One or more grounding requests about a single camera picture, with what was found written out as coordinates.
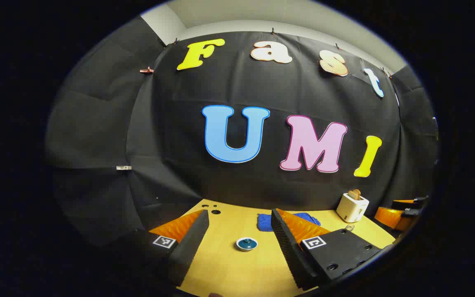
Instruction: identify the black backdrop cloth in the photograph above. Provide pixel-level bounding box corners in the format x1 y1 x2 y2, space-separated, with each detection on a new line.
45 16 440 248

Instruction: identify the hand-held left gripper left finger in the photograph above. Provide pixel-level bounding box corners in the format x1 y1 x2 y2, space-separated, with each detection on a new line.
132 209 210 287

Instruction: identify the white toaster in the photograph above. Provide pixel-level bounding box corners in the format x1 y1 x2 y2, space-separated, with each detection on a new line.
336 192 370 223

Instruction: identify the blue towel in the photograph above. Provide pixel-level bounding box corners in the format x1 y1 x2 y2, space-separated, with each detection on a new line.
257 212 321 232

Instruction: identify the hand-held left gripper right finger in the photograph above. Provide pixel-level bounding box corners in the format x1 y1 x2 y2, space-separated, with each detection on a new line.
270 208 395 291

